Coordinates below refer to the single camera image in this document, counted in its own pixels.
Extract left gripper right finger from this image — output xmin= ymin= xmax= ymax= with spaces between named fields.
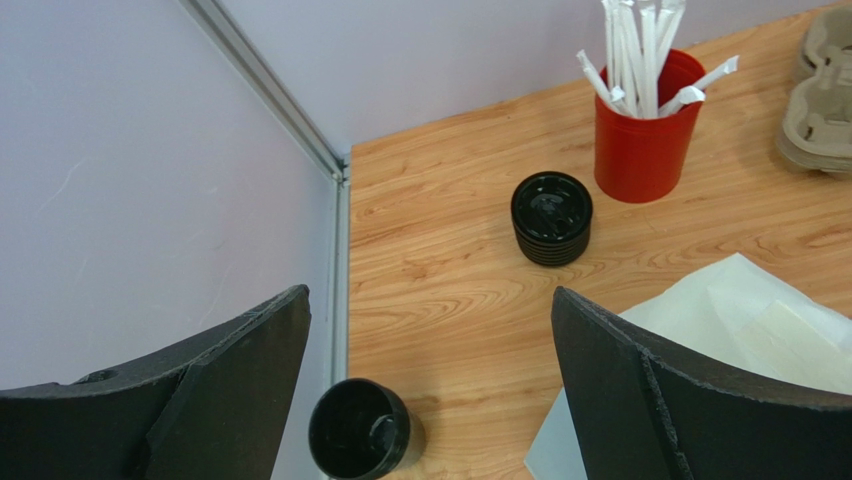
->
xmin=551 ymin=287 xmax=851 ymax=479

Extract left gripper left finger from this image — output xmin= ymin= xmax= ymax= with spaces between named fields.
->
xmin=1 ymin=285 xmax=311 ymax=479

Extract white paper bag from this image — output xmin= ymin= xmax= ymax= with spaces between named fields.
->
xmin=525 ymin=254 xmax=851 ymax=479

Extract black coffee cup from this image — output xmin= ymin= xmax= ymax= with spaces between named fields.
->
xmin=308 ymin=378 xmax=426 ymax=479

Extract stack of black lids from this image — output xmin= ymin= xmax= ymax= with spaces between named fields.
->
xmin=510 ymin=171 xmax=593 ymax=267

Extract red straw cup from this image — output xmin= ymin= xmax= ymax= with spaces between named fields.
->
xmin=593 ymin=48 xmax=708 ymax=205

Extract stacked pulp cup carriers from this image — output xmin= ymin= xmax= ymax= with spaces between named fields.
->
xmin=775 ymin=5 xmax=851 ymax=180

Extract wrapped white straws bundle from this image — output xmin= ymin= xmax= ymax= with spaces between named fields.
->
xmin=576 ymin=0 xmax=739 ymax=120

